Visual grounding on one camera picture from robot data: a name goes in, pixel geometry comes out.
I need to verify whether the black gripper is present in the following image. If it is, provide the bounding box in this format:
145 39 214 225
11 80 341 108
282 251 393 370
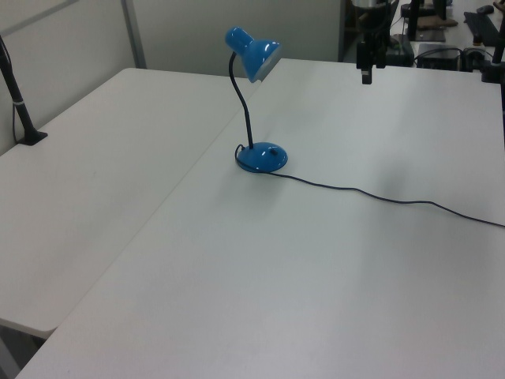
355 32 387 86

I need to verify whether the blue desk lamp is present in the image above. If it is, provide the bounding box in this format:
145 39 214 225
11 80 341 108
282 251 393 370
224 25 290 174

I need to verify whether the black electronics box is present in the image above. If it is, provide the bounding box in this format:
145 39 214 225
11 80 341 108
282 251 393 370
413 43 463 72

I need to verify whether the black upright pole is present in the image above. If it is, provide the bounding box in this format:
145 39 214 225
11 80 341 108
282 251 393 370
406 0 424 41

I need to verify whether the grey flat device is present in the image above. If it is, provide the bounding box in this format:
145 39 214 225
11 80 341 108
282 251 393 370
417 30 447 43

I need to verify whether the black keyboard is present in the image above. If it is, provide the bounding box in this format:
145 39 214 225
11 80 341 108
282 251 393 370
462 11 505 47

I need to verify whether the black clamp stand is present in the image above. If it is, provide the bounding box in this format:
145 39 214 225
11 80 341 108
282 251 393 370
478 20 505 84

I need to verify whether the black lamp power cable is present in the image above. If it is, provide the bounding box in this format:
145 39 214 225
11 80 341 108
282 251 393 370
234 143 505 229

